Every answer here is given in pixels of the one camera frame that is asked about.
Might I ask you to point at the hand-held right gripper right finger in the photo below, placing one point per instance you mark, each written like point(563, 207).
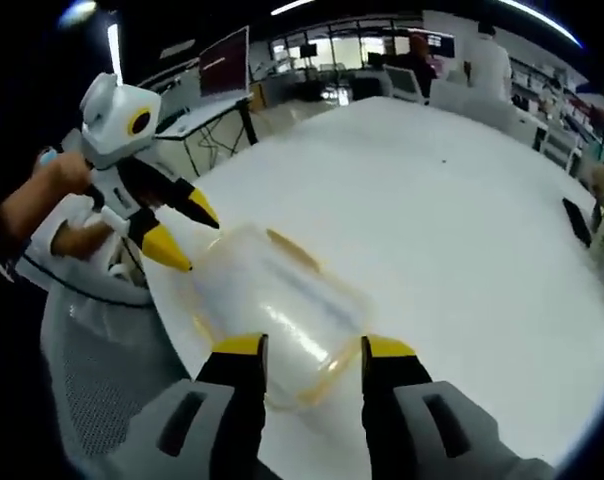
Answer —
point(392, 400)

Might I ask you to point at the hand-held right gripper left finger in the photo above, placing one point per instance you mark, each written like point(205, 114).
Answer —
point(232, 390)

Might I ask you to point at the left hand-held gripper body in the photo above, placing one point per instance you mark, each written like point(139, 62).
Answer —
point(114, 122)

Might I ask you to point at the clear box with yellow buckles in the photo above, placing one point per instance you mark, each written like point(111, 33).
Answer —
point(282, 310)

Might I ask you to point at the person's left hand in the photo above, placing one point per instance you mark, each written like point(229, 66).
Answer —
point(64, 175)

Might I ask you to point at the short ceiling light strip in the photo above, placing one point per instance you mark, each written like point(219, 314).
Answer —
point(114, 52)

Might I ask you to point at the white desk with black legs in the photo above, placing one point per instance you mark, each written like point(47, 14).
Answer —
point(197, 120)

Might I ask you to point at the monitor with red screen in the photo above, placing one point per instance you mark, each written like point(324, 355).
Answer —
point(224, 67)

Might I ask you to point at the black phone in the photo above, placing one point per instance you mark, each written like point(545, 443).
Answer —
point(577, 222)

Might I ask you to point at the long curved ceiling light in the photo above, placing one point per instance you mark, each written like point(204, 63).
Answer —
point(542, 20)

